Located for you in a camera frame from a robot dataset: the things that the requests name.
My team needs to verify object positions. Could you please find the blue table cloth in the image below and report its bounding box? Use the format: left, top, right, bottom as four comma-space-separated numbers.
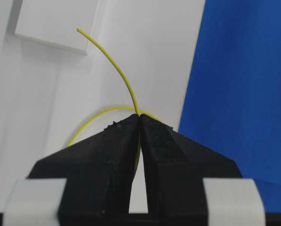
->
178, 0, 281, 213

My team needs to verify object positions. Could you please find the small raised white plate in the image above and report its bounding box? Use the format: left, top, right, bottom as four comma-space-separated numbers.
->
15, 0, 106, 55

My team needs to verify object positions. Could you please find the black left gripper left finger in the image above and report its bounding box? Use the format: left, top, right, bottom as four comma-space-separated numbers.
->
28, 114, 139, 226

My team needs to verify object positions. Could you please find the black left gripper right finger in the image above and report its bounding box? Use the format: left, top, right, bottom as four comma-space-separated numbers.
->
139, 114, 242, 226

